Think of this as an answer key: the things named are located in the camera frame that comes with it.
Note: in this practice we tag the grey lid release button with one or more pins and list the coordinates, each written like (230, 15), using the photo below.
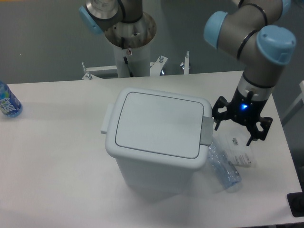
(206, 131)

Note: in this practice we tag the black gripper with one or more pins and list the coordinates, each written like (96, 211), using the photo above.
(246, 112)

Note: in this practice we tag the white trash can lid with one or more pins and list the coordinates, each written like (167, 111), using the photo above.
(160, 124)

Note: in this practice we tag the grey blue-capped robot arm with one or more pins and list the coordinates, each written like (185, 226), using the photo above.
(249, 35)

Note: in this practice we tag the clear plastic bag with label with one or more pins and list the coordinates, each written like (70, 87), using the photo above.
(234, 145)

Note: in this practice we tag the crushed clear plastic bottle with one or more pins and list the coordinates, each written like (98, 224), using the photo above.
(223, 168)

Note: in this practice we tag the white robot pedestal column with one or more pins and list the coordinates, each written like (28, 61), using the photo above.
(132, 62)

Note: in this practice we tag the blue labelled water bottle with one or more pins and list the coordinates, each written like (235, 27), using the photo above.
(10, 105)

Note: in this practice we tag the black object at table edge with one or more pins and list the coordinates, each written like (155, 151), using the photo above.
(296, 203)

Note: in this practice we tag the white plastic trash can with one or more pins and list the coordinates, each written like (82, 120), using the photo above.
(151, 170)

